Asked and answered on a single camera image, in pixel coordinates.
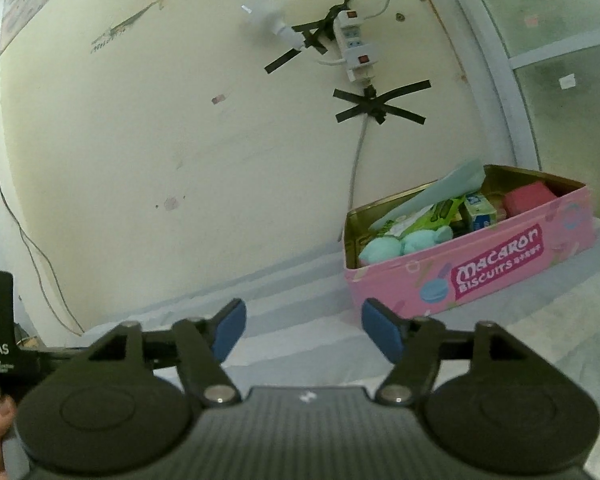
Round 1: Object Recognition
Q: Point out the teal plush toy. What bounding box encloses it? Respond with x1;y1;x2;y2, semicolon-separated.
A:
358;225;454;267

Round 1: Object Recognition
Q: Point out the wall poster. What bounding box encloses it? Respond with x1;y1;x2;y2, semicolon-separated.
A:
0;0;87;56

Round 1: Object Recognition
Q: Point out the thin black cable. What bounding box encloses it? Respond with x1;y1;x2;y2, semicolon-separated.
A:
0;135;87;337

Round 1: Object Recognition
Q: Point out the pink box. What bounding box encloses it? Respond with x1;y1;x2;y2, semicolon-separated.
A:
502;182;557;219

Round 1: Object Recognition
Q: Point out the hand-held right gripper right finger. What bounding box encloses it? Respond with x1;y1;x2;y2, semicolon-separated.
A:
362;298;523;407

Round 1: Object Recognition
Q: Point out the grey power cable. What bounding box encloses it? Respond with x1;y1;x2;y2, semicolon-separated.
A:
340;122;370;242

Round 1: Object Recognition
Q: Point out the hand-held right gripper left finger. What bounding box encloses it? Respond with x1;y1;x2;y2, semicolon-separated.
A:
87;298;247;406

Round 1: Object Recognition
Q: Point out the pink biscuit tin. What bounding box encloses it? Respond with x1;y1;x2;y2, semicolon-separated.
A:
342;164;595;320

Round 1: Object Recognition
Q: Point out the window frame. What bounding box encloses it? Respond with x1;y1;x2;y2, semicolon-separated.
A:
430;0;600;223

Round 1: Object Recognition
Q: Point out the black tape cross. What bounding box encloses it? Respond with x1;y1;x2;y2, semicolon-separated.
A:
333;80;432;129
264;0;359;75

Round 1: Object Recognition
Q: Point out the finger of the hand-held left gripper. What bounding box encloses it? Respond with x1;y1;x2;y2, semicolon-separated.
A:
13;345;90;364

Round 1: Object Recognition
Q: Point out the white power strip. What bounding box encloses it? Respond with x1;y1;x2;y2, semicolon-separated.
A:
331;7;382;84

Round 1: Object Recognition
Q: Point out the green white carton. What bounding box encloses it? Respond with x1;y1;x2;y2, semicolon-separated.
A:
461;192;507;234

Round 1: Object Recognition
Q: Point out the green snack packet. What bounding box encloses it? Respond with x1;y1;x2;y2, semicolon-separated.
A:
390;199;468;237

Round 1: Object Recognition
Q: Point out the white plug adapter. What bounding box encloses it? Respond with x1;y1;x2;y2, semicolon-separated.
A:
240;0;307;49

